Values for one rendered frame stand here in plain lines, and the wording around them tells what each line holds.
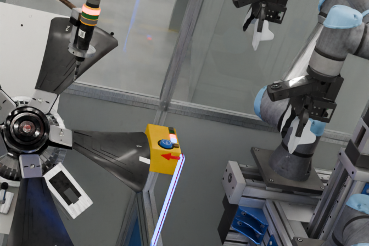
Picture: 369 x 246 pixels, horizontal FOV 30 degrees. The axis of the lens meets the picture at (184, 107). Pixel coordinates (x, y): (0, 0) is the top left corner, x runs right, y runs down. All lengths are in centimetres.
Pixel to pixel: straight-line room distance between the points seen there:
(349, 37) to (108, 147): 74
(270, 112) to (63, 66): 79
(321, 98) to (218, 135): 119
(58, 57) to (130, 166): 36
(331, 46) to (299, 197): 97
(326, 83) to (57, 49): 77
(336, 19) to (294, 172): 91
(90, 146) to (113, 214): 109
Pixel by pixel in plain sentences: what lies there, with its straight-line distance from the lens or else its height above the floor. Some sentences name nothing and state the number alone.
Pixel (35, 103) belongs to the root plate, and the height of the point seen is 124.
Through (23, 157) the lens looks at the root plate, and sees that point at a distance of 186.
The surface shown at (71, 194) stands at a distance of 197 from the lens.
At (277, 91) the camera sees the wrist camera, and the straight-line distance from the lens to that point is 159.
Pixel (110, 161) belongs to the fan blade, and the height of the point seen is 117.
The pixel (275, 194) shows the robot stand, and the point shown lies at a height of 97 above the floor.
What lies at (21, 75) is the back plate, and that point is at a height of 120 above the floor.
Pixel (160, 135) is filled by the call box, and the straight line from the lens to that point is 227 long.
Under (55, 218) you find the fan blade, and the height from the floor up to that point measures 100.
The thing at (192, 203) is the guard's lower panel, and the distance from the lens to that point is 295.
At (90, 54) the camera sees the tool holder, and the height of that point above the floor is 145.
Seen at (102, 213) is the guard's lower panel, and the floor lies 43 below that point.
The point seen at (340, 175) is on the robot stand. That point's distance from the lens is 223.
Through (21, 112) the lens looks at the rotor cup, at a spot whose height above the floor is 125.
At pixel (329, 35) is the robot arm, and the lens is 157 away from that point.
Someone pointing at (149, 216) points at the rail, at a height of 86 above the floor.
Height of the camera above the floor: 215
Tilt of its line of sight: 26 degrees down
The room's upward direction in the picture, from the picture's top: 18 degrees clockwise
